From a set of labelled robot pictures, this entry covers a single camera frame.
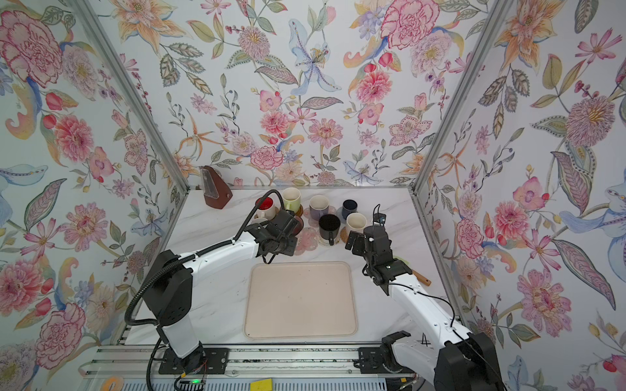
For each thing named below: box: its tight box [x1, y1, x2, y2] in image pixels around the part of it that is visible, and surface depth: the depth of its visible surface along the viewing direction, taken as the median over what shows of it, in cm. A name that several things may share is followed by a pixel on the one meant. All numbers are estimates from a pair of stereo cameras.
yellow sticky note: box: [250, 377, 274, 391], surface depth 70 cm
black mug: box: [318, 213, 342, 247], surface depth 97 cm
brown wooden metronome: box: [200, 165, 234, 210], surface depth 112 cm
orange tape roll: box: [101, 375, 124, 391], surface depth 72 cm
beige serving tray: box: [243, 261, 358, 339], surface depth 87 cm
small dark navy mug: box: [341, 198, 358, 220], surface depth 106 cm
